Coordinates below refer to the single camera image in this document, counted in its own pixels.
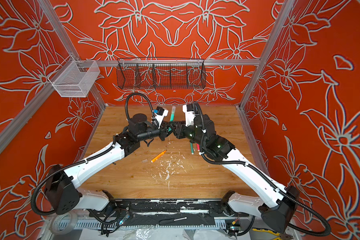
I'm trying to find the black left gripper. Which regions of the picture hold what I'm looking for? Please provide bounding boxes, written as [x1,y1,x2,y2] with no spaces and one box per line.
[138,120,173,143]

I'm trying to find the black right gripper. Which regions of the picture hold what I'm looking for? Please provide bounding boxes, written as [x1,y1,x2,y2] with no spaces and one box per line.
[168,118,209,148]

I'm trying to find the orange highlighter pen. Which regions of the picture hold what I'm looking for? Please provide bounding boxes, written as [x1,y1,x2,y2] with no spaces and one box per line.
[151,150,167,163]

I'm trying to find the green marker pen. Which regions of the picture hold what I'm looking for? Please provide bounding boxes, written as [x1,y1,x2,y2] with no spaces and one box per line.
[190,143,195,155]
[170,106,176,122]

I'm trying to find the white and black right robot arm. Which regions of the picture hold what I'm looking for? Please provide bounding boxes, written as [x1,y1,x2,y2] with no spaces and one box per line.
[169,115,300,233]

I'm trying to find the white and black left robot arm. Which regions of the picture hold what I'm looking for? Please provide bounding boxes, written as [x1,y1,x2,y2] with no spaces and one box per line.
[33,109,169,216]

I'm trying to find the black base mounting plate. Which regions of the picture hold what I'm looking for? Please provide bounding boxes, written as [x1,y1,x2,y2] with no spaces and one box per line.
[116,199,251,229]

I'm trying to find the clear plastic bin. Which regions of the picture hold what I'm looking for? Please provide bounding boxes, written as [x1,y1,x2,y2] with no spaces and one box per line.
[48,60,100,98]

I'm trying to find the roll of clear tape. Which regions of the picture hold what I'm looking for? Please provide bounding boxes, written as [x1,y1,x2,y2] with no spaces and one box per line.
[50,212,79,235]

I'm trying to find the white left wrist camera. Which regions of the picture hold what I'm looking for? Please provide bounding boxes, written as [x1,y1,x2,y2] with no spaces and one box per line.
[153,107,169,127]

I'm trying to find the black wire basket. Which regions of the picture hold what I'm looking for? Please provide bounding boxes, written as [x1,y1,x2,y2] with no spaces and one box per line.
[116,58,207,90]

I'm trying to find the yellow handled pliers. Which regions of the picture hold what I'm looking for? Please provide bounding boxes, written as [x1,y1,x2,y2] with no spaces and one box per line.
[250,228,294,240]

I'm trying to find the black corrugated cable conduit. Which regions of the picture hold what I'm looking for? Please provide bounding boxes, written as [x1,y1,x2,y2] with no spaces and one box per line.
[30,92,155,216]
[192,102,332,237]

